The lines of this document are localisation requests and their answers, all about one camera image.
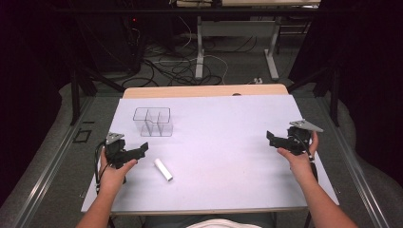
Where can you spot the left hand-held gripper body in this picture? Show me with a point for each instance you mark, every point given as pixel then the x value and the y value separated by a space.
pixel 118 151

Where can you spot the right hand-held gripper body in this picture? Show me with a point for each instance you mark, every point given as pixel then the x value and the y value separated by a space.
pixel 294 139

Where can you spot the clear plastic divided organizer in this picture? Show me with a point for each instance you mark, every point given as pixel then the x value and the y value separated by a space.
pixel 153 122

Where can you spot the white tube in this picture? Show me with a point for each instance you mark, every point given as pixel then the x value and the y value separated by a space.
pixel 163 169

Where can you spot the person's right hand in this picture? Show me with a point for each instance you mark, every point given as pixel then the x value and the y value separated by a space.
pixel 301 161

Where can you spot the person's left hand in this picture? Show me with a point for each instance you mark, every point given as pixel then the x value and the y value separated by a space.
pixel 112 175

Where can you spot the white power strip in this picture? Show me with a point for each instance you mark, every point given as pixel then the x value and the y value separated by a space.
pixel 258 80

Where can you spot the black metal stand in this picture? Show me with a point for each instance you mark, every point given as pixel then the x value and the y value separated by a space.
pixel 80 85
pixel 329 88

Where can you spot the white table mat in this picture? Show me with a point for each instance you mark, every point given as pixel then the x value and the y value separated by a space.
pixel 209 152

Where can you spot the person's clothing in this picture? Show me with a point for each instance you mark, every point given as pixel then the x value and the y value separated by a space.
pixel 209 221

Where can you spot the white desk frame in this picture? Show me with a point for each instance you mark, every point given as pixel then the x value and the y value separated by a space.
pixel 236 44

